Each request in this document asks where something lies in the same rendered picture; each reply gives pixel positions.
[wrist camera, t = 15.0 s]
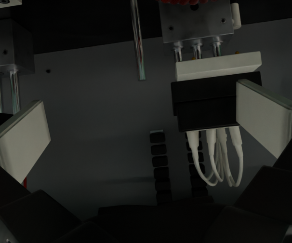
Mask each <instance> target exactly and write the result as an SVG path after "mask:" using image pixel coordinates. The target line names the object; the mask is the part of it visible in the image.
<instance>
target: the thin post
mask: <svg viewBox="0 0 292 243"><path fill-rule="evenodd" d="M129 3H130V11H131V20H132V29H133V42H134V50H135V59H136V68H137V77H138V81H146V68H145V59H144V50H143V42H142V33H141V24H140V15H139V7H138V0H129Z"/></svg>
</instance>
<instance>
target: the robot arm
mask: <svg viewBox="0 0 292 243"><path fill-rule="evenodd" d="M236 121H237V122H238V123H239V124H240V125H241V126H242V127H243V128H244V129H245V130H246V131H247V132H249V133H250V134H251V135H252V136H253V137H254V138H255V139H256V140H257V141H258V142H259V143H261V144H262V145H263V146H264V147H265V148H266V149H267V150H268V151H269V152H270V153H272V154H273V155H274V156H275V157H276V158H277V160H276V162H275V163H274V165H273V166H272V167H271V166H266V165H263V166H262V167H261V168H260V170H259V171H258V173H257V174H256V175H255V177H254V178H253V179H252V181H251V182H250V183H249V185H248V186H247V187H246V189H245V190H244V191H243V192H242V194H241V195H240V197H239V198H238V199H237V201H236V202H235V203H234V204H233V205H230V204H225V203H217V202H214V200H213V198H212V196H202V197H194V198H184V199H180V200H177V201H173V202H169V203H165V204H162V205H158V206H146V205H118V206H109V207H100V208H99V209H98V215H97V216H93V217H90V218H88V219H86V220H84V221H81V220H80V219H78V218H77V217H76V216H75V215H73V214H72V213H71V212H69V211H68V210H67V209H66V208H64V207H63V206H62V205H61V204H60V203H58V202H57V201H56V200H55V199H53V198H52V197H51V196H50V195H48V194H47V193H46V192H44V191H43V190H41V189H40V190H37V191H35V192H33V193H31V192H30V191H28V190H27V189H26V188H25V187H24V186H23V185H21V183H22V182H23V180H24V179H25V177H26V176H27V174H28V173H29V171H30V170H31V169H32V167H33V166H34V164H35V163H36V161H37V160H38V158H39V157H40V155H41V154H42V153H43V151H44V150H45V148H46V147H47V145H48V144H49V142H50V141H51V137H50V133H49V128H48V124H47V119H46V114H45V109H44V105H43V101H41V100H33V101H31V102H30V103H29V104H27V105H26V106H25V107H24V108H22V109H21V110H20V111H18V112H17V113H16V114H14V115H13V116H12V117H11V118H9V119H8V120H7V121H6V122H5V123H3V124H2V125H1V126H0V243H292V101H291V100H289V99H287V98H285V97H283V96H281V95H279V94H277V93H275V92H273V91H270V90H268V89H266V88H264V87H262V86H260V85H258V84H256V83H254V82H251V81H249V80H247V79H242V80H238V81H237V83H236Z"/></svg>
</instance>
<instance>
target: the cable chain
mask: <svg viewBox="0 0 292 243"><path fill-rule="evenodd" d="M150 133H152V134H150V135H149V137H150V143H159V142H164V141H165V133H164V130H163V129H161V130H153V131H150ZM199 138H201V131H199ZM186 149H187V150H188V151H191V148H190V147H189V143H188V142H186ZM202 149H203V147H202V141H200V140H199V146H198V150H202ZM166 152H167V149H166V145H165V144H161V145H153V146H151V154H152V155H159V154H165V153H166ZM198 156H199V158H198V160H199V162H200V163H199V166H200V169H201V171H202V173H203V174H205V173H206V171H205V165H204V164H202V163H201V162H204V156H203V153H202V152H198ZM187 157H188V161H189V163H191V164H190V165H189V172H190V174H191V175H192V176H190V182H191V186H192V189H191V190H192V196H193V198H194V197H202V196H208V190H207V188H206V186H207V183H206V182H205V181H204V180H203V179H202V178H201V177H200V176H199V174H198V172H197V170H196V167H195V165H194V164H192V163H194V161H193V158H192V152H191V153H188V154H187ZM152 163H153V167H157V168H155V169H154V171H153V172H154V178H155V179H156V181H155V190H156V191H157V194H156V199H157V203H158V204H157V206H158V205H162V204H165V203H170V202H172V201H173V200H172V191H171V190H170V188H171V183H170V179H169V178H168V177H169V167H163V166H167V165H168V157H167V156H166V155H164V156H155V157H153V158H152ZM159 166H162V167H159Z"/></svg>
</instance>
